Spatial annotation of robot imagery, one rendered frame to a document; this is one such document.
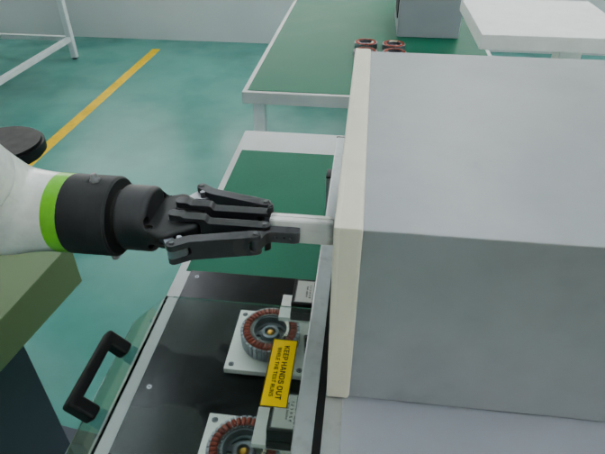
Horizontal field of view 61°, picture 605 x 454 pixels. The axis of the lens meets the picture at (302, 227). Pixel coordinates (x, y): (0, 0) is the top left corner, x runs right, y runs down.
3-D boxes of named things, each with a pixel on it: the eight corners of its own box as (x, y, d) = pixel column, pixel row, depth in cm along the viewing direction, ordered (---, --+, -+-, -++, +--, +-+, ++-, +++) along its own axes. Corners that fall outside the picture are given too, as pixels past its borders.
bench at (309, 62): (252, 237, 256) (241, 91, 211) (299, 95, 404) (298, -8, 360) (480, 254, 245) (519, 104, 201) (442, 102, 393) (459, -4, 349)
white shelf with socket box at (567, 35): (448, 201, 146) (482, 34, 119) (437, 141, 175) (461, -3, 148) (578, 209, 142) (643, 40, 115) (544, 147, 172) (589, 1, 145)
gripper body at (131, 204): (144, 222, 65) (217, 227, 64) (117, 265, 58) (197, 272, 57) (133, 169, 60) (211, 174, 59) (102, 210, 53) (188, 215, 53)
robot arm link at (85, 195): (42, 194, 53) (84, 152, 60) (72, 280, 60) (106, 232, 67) (99, 198, 52) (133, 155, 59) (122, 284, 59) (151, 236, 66)
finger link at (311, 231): (270, 215, 57) (268, 219, 56) (334, 220, 56) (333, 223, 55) (271, 237, 58) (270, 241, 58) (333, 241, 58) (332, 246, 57)
